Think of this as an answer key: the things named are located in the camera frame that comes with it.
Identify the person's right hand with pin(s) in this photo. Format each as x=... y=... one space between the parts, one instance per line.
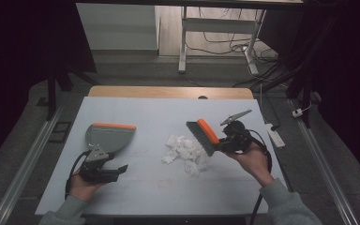
x=256 y=164

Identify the dark curtain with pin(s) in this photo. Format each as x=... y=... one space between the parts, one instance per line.
x=350 y=78
x=15 y=56

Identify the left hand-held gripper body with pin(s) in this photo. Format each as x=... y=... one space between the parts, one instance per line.
x=98 y=170

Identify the black stand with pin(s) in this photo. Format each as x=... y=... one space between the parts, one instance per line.
x=306 y=84
x=51 y=90

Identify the white power strip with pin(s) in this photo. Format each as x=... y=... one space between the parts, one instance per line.
x=275 y=136

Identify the pile of white paper scraps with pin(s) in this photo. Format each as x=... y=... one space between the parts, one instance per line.
x=187 y=154

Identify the wooden table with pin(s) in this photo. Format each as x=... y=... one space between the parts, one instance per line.
x=156 y=92

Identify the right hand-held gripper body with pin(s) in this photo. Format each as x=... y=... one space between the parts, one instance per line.
x=239 y=137

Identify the orange brush with grey bristles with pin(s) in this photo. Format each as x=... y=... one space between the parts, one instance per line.
x=204 y=136

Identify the white desk frame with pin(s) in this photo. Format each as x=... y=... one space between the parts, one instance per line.
x=218 y=25

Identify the grey dustpan with orange edge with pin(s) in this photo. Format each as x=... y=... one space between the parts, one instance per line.
x=111 y=139

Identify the small white plug adapter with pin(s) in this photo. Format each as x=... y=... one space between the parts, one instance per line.
x=297 y=112

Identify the black floor plate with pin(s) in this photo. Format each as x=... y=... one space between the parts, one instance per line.
x=60 y=132

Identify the person's left hand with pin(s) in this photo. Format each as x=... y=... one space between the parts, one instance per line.
x=82 y=189

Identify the white table mat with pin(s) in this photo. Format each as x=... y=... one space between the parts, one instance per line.
x=156 y=112

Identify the aluminium rail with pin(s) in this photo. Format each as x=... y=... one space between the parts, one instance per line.
x=325 y=168
x=25 y=168

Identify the white cabinet panel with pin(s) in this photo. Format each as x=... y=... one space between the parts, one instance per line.
x=115 y=26

